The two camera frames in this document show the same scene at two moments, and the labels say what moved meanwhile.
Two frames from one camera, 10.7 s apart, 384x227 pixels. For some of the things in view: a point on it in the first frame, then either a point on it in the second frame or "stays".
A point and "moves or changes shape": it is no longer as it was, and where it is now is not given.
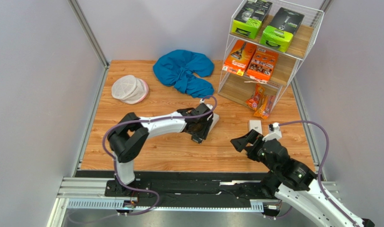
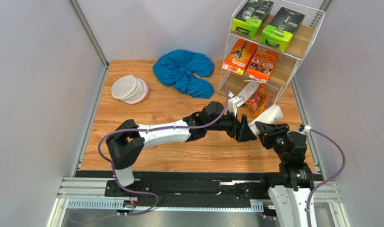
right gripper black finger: (252, 138) → (265, 129)
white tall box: (215, 119) moves or changes shape
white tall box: (256, 125) moves or changes shape
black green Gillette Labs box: (278, 35) stays
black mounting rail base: (201, 186) stays
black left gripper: (203, 134) → (240, 132)
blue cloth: (175, 69) stays
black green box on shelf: (248, 20) stays
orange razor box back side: (262, 64) stays
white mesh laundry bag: (130, 89) stays
